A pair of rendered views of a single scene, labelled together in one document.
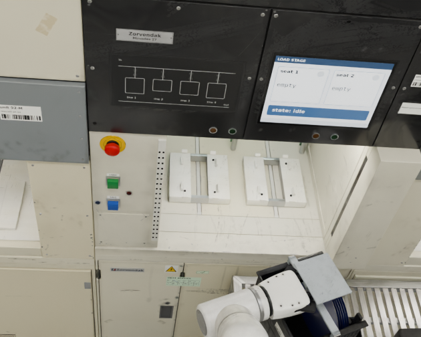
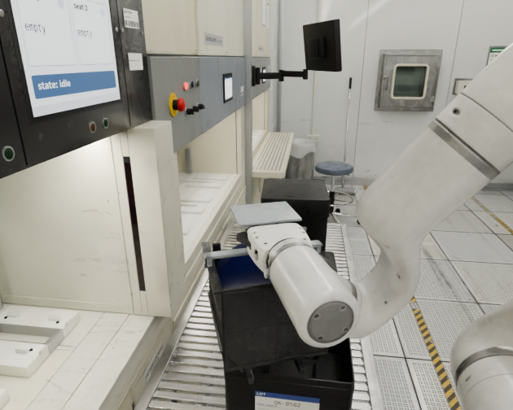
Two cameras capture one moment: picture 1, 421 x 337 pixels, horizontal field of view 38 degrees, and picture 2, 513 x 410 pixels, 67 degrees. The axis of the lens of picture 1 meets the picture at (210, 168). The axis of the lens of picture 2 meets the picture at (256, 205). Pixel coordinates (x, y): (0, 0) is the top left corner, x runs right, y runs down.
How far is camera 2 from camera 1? 1.22 m
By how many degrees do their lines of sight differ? 63
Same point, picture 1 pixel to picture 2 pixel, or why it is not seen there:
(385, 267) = not seen: hidden behind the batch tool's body
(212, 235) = not seen: outside the picture
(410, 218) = not seen: hidden behind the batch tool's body
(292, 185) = (43, 318)
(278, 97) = (35, 56)
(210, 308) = (320, 285)
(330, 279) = (268, 208)
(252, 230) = (76, 377)
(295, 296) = (291, 228)
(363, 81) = (96, 18)
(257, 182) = (8, 351)
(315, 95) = (68, 47)
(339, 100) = (89, 55)
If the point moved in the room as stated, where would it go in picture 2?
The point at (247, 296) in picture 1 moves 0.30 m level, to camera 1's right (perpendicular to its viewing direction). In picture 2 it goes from (296, 250) to (325, 188)
